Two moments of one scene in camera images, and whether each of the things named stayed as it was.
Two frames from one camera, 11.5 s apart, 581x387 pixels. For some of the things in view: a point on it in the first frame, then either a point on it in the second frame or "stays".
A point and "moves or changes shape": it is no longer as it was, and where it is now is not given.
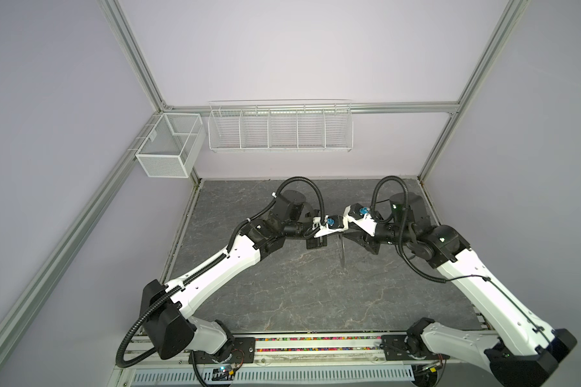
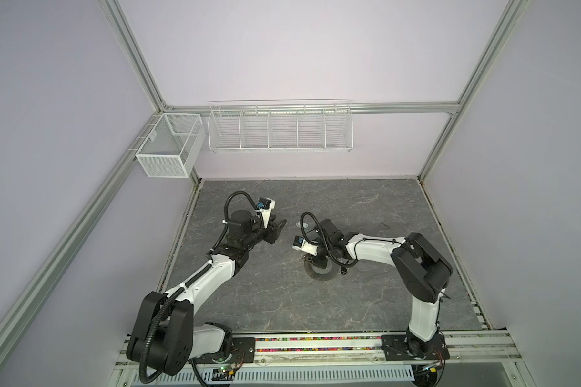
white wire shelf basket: (286, 126) stays
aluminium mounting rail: (147, 352) stays
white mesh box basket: (172, 145) stays
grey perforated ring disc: (342, 249) moves or changes shape
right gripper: (363, 239) -> (318, 263)
